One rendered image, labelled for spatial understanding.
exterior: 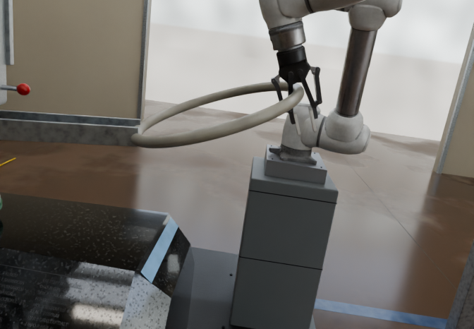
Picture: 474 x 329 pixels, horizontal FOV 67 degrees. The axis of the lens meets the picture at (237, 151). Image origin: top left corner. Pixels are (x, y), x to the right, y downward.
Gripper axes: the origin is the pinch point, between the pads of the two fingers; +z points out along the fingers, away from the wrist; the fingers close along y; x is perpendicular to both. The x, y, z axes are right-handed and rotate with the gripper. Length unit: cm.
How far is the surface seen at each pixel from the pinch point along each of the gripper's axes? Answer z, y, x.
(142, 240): 17, 49, 16
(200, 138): -8.7, 24.1, 24.1
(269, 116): -8.9, 8.8, 19.6
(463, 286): 115, -63, -51
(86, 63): -38, 280, -470
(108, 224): 13, 60, 10
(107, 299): 19, 52, 35
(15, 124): -21, 67, 18
